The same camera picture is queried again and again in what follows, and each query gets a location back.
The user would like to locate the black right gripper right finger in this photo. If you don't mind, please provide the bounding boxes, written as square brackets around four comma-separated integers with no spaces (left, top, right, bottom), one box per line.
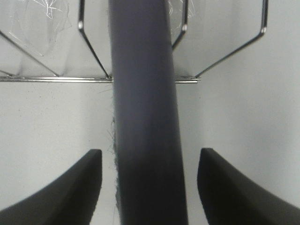
[197,148,300,225]

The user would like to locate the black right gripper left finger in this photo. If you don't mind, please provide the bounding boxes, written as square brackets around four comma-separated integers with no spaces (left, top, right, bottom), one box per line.
[0,149,102,225]

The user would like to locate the clear plastic tape piece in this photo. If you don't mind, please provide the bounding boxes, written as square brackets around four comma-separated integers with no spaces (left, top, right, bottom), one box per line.
[3,0,72,56]

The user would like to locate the metal wire rack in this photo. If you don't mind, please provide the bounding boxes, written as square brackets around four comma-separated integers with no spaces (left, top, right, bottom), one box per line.
[0,0,269,83]

